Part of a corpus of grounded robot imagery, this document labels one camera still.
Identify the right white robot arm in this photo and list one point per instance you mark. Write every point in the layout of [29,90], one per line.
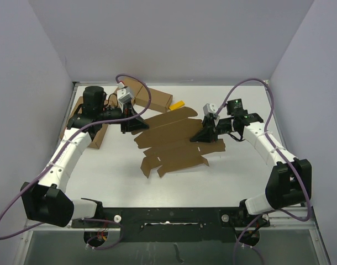
[290,181]

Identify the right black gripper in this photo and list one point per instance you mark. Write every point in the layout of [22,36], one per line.
[208,133]

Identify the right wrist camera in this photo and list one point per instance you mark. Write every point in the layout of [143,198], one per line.
[210,110]

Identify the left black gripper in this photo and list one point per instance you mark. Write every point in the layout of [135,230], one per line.
[133,125]

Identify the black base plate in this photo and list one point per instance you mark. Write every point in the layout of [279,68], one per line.
[174,225]

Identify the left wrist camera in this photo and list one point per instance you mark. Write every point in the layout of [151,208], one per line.
[124,95]

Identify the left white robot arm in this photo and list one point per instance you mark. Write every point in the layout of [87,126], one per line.
[46,200]

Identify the square folded cardboard box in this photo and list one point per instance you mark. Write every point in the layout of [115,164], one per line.
[133,84]

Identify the yellow rectangular block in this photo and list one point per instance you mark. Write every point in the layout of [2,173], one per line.
[177,105]

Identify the long folded cardboard box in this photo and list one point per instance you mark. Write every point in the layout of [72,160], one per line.
[160,101]

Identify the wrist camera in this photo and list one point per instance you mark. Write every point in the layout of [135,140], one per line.
[210,110]
[124,95]

